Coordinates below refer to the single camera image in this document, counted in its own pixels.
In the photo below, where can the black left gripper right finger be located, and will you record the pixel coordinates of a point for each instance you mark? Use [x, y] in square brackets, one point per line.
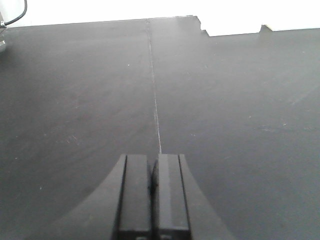
[180, 210]

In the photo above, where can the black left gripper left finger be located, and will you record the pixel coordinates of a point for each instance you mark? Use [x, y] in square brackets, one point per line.
[118, 209]

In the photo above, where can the grey metal device edge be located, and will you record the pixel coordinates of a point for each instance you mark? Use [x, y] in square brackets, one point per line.
[3, 44]

